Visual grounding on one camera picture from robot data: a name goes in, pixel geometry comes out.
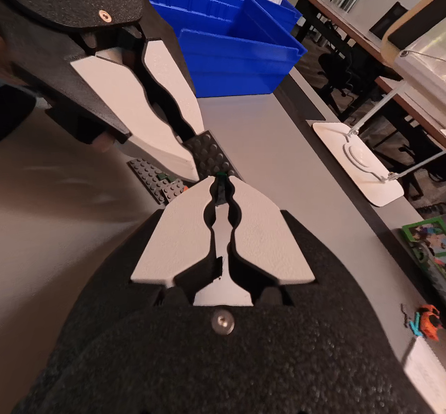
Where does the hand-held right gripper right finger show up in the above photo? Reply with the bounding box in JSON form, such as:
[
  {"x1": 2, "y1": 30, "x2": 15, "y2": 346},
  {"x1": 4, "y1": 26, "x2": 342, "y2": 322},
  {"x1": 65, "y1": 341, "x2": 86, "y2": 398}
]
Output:
[{"x1": 227, "y1": 176, "x2": 316, "y2": 305}]

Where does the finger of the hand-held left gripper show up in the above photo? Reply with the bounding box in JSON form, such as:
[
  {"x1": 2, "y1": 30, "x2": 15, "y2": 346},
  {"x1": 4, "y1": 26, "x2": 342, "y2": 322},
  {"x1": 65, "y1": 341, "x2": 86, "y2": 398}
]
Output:
[
  {"x1": 70, "y1": 47, "x2": 200, "y2": 182},
  {"x1": 143, "y1": 39, "x2": 205, "y2": 139}
]

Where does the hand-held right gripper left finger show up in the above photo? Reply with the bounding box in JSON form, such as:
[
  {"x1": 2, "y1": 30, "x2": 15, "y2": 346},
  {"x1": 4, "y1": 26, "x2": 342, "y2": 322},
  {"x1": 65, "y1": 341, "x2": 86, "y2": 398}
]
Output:
[{"x1": 131, "y1": 176, "x2": 223, "y2": 305}]

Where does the grey lego baseplate build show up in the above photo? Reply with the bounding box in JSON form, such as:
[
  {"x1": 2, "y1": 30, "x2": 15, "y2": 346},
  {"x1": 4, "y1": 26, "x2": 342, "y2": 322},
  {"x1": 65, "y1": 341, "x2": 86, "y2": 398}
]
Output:
[{"x1": 127, "y1": 158, "x2": 189, "y2": 205}]

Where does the large dark grey lego plate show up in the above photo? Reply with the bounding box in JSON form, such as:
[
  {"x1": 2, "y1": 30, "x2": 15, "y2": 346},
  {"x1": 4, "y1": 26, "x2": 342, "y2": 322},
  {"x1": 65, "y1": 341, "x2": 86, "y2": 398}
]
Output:
[{"x1": 183, "y1": 130, "x2": 244, "y2": 206}]

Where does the colourful lego box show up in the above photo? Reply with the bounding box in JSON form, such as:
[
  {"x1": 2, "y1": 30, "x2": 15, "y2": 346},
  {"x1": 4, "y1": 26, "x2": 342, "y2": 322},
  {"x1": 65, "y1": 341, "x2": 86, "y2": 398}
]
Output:
[{"x1": 401, "y1": 216, "x2": 446, "y2": 296}]

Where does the orange and teal lego assembly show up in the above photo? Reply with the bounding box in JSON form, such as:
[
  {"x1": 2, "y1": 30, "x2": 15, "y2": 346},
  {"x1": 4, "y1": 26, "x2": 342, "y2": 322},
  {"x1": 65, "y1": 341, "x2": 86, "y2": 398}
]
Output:
[{"x1": 401, "y1": 303, "x2": 445, "y2": 341}]

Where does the person's left hand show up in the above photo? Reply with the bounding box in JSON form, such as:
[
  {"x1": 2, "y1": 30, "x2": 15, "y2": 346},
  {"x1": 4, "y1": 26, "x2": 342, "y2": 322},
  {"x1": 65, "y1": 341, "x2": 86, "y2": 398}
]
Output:
[{"x1": 91, "y1": 132, "x2": 114, "y2": 153}]

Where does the black mesh chair armrest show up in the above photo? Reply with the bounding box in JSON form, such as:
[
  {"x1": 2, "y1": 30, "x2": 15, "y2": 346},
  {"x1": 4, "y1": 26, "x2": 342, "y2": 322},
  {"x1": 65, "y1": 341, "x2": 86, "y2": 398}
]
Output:
[{"x1": 0, "y1": 84, "x2": 37, "y2": 141}]

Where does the white stand base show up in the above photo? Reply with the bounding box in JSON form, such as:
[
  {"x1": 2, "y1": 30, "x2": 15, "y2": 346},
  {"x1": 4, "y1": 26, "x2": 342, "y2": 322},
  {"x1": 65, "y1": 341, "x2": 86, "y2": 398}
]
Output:
[{"x1": 312, "y1": 81, "x2": 446, "y2": 208}]

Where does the black office chair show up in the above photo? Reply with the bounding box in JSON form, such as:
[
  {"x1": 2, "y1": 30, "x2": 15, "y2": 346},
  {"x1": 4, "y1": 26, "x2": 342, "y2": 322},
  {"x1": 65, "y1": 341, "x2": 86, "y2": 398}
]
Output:
[{"x1": 318, "y1": 51, "x2": 366, "y2": 115}]

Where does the brown-edged white table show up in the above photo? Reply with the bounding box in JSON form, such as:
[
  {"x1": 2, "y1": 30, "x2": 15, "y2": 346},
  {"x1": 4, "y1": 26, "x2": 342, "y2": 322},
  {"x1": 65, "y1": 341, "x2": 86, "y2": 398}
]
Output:
[{"x1": 289, "y1": 0, "x2": 446, "y2": 148}]

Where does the white instruction sheet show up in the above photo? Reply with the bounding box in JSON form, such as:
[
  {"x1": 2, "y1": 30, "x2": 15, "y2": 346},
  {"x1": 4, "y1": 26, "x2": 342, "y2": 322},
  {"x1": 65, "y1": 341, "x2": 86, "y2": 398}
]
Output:
[{"x1": 404, "y1": 337, "x2": 446, "y2": 414}]

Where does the wood-rimmed panel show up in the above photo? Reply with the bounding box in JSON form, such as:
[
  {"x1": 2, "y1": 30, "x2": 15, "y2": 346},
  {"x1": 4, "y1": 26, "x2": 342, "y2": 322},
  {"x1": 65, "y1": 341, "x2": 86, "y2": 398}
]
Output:
[{"x1": 381, "y1": 0, "x2": 446, "y2": 101}]

